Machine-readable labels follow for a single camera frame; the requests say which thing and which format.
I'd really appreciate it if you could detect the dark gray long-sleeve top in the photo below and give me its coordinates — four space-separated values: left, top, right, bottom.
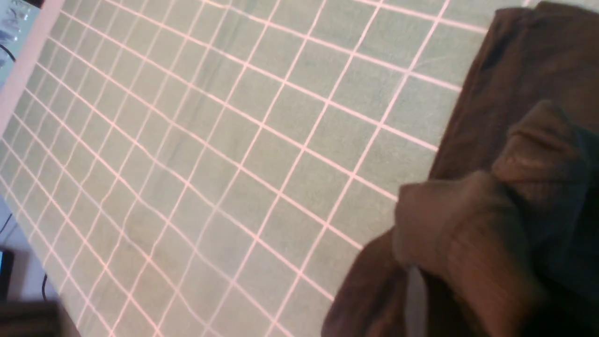
321 1 598 337

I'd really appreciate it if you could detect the green checkered tablecloth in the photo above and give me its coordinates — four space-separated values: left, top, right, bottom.
1 0 528 337

